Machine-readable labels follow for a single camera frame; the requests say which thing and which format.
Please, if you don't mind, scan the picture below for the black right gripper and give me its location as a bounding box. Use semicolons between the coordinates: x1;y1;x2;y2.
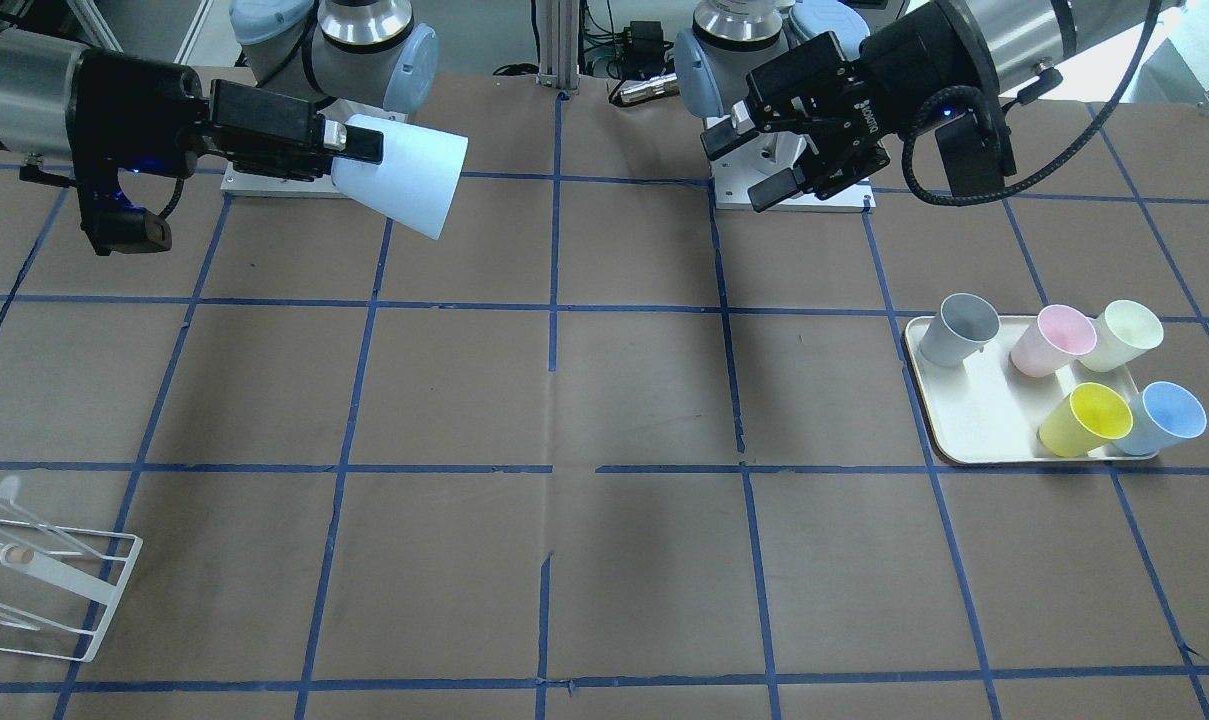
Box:
73;50;384;184

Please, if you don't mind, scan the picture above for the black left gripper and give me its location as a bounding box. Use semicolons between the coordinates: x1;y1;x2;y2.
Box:
701;2;1000;213

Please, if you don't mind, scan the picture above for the light blue plastic cup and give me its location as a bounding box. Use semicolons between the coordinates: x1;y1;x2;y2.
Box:
330;114;470;240

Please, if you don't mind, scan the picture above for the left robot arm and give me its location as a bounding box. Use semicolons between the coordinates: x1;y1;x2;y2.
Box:
673;1;1168;211

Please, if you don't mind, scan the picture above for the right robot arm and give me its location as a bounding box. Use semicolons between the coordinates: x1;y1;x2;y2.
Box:
0;1;467;207

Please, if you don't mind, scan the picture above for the grey plastic cup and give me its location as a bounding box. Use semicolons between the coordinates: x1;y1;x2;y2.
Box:
919;292;1001;366

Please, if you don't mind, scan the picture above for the pink plastic cup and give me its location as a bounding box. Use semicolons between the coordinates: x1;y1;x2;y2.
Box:
1008;304;1098;378

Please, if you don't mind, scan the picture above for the cream plastic cup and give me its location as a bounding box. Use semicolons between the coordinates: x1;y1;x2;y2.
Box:
1078;300;1165;373

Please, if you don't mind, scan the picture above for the yellow plastic cup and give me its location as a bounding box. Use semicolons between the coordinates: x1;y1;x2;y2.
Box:
1037;382;1134;457

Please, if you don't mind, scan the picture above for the silver flashlight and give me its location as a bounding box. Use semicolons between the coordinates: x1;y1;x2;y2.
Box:
608;72;679;108

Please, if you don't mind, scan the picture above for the beige plastic tray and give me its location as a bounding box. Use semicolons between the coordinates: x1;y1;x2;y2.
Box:
904;315;1143;465

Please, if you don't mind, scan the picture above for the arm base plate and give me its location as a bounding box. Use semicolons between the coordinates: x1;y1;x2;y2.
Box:
710;132;877;213
221;87;411;201

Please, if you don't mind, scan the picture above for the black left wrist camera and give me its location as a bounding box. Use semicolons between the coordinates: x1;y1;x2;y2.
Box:
935;114;1017;201

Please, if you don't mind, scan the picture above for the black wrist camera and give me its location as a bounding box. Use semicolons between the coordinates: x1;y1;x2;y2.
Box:
935;114;1017;201
75;169;173;259

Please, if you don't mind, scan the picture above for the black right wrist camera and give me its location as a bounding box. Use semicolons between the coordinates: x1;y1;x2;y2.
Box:
75;169;173;259

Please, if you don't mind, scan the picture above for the black braided cable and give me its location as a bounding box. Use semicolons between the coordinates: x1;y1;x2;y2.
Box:
899;0;1165;209

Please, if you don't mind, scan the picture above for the white wire cup rack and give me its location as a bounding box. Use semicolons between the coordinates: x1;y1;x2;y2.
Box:
0;475;144;664

